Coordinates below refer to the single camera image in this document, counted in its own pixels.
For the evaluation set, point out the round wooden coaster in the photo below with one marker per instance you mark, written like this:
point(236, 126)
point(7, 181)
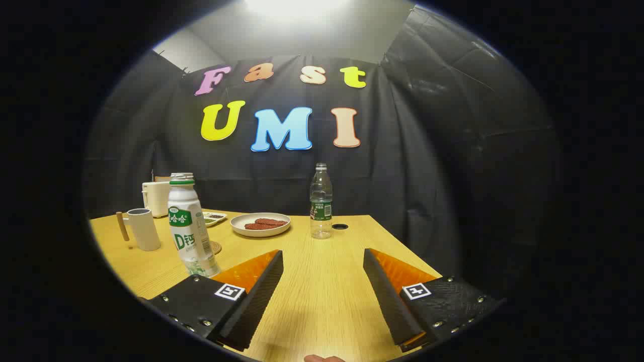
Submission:
point(217, 247)

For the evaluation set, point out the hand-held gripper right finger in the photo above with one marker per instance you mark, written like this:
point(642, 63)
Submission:
point(390, 301)

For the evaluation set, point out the cream toaster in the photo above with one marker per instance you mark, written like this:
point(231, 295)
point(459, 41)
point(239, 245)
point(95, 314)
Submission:
point(157, 198)

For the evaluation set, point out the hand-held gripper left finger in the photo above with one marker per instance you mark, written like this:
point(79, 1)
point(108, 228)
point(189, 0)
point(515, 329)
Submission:
point(254, 301)

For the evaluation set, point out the wooden table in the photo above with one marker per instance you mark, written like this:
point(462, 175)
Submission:
point(322, 281)

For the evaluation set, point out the brown meat slice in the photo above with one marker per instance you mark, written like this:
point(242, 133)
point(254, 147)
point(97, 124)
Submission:
point(274, 221)
point(256, 227)

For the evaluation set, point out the white juice bottle green label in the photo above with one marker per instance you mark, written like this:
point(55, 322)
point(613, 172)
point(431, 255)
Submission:
point(186, 231)

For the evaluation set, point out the bread slice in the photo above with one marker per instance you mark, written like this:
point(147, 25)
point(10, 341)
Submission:
point(162, 179)

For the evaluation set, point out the clear plastic water bottle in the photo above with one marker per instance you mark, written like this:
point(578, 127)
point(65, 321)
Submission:
point(321, 201)

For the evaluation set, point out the white divided dish with beans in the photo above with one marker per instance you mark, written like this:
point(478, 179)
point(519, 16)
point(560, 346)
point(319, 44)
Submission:
point(215, 218)

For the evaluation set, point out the white round plate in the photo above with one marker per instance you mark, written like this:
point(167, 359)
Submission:
point(241, 229)

